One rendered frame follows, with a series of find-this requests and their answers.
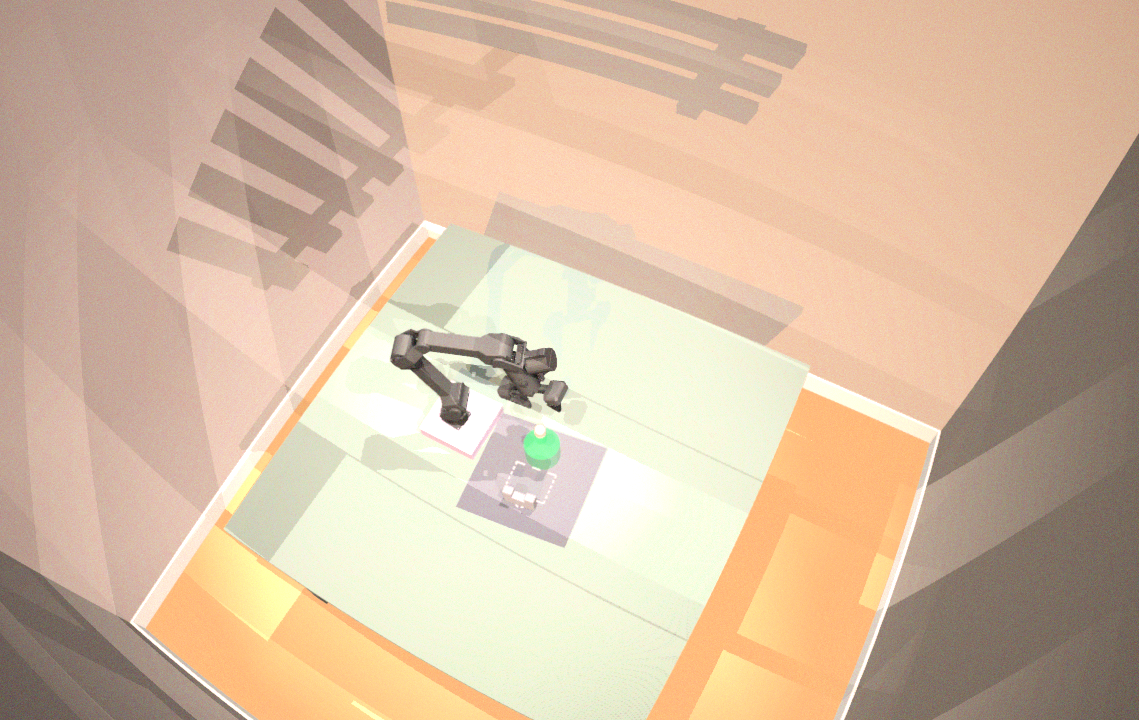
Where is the green glass bottle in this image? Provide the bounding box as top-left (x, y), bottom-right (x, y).
top-left (523, 424), bottom-right (562, 471)

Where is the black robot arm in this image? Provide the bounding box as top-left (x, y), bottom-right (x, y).
top-left (390, 329), bottom-right (557, 431)

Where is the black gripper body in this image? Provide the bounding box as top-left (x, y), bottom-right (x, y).
top-left (497, 374), bottom-right (568, 406)

